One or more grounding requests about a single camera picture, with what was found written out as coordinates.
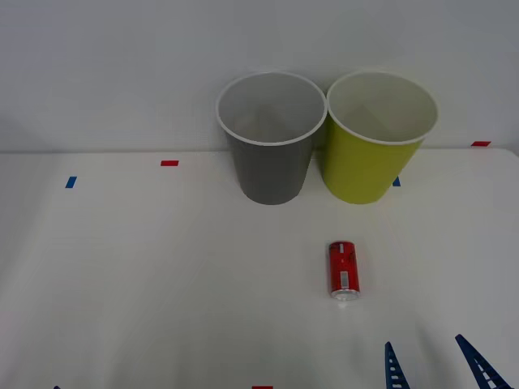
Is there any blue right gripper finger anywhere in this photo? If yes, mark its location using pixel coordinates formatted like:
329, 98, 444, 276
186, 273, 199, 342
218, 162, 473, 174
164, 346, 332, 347
454, 333, 513, 389
384, 341, 412, 389

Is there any red drink can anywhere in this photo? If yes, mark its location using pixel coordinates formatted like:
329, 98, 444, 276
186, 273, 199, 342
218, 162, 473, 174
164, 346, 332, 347
327, 240, 362, 303

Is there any yellow-green plastic waste bin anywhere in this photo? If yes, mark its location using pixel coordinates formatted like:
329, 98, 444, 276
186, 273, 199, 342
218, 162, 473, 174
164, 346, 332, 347
322, 70, 440, 205

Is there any grey plastic waste bin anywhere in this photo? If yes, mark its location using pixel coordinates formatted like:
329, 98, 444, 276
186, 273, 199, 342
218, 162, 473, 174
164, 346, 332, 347
215, 71, 328, 206

